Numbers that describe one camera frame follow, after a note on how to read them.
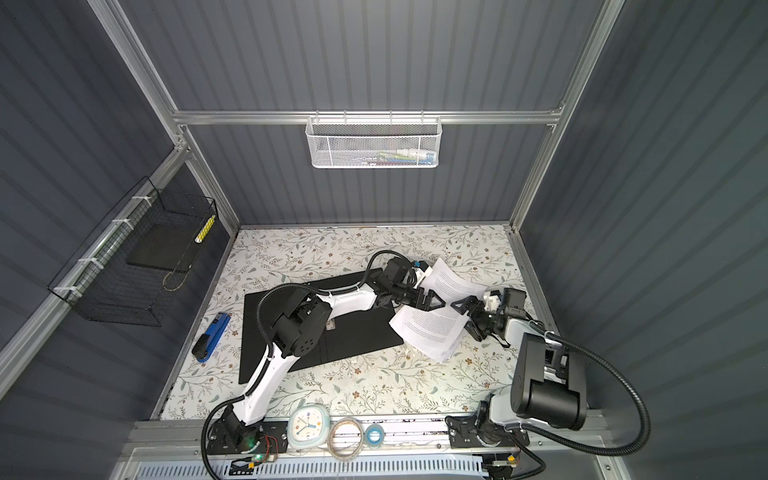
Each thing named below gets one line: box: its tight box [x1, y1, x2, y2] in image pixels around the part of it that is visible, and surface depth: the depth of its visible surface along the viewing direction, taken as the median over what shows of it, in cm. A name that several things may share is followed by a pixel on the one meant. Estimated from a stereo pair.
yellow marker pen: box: [194, 214, 216, 244], surface depth 83 cm
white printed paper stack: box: [389, 258, 487, 363], surface depth 93 cm
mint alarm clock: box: [287, 404, 331, 451], surface depth 74 cm
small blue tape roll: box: [365, 423, 385, 449], surface depth 76 cm
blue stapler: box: [192, 312, 231, 363], surface depth 90 cm
